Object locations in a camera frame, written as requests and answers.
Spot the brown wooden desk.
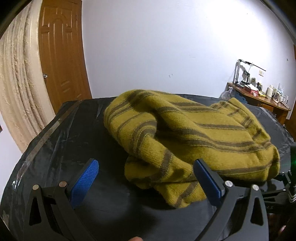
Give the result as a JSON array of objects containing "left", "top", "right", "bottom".
[{"left": 227, "top": 82, "right": 291, "bottom": 127}]

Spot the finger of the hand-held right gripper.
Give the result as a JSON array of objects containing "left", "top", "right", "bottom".
[
  {"left": 276, "top": 172, "right": 292, "bottom": 186},
  {"left": 261, "top": 188, "right": 289, "bottom": 202}
]

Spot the cream quilted mattress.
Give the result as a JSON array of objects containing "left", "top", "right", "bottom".
[{"left": 0, "top": 2, "right": 57, "bottom": 153}]

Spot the black desk lamp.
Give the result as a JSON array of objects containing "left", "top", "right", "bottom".
[{"left": 235, "top": 59, "right": 266, "bottom": 84}]

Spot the red box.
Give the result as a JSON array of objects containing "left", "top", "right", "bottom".
[{"left": 243, "top": 85, "right": 259, "bottom": 95}]

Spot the brown wooden door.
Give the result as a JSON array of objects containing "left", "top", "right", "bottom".
[{"left": 38, "top": 0, "right": 93, "bottom": 109}]

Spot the blue storage box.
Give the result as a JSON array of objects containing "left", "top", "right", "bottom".
[{"left": 233, "top": 89, "right": 248, "bottom": 103}]

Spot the yellow striped knit sweater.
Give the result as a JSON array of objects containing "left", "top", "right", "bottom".
[{"left": 103, "top": 89, "right": 281, "bottom": 208}]

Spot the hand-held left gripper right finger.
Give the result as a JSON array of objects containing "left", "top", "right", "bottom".
[{"left": 194, "top": 159, "right": 269, "bottom": 241}]

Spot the clear plastic bag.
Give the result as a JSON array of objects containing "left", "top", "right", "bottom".
[{"left": 220, "top": 87, "right": 234, "bottom": 100}]

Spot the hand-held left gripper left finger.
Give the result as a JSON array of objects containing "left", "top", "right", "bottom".
[{"left": 23, "top": 159, "right": 100, "bottom": 241}]

